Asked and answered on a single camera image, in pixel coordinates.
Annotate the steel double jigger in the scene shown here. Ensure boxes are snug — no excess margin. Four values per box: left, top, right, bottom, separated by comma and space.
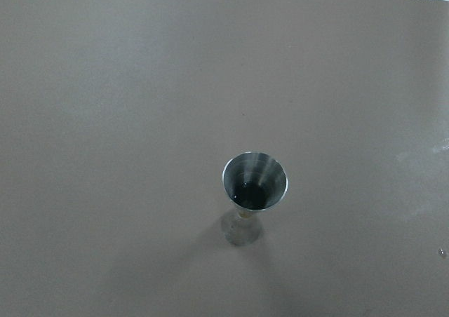
221, 151, 289, 247

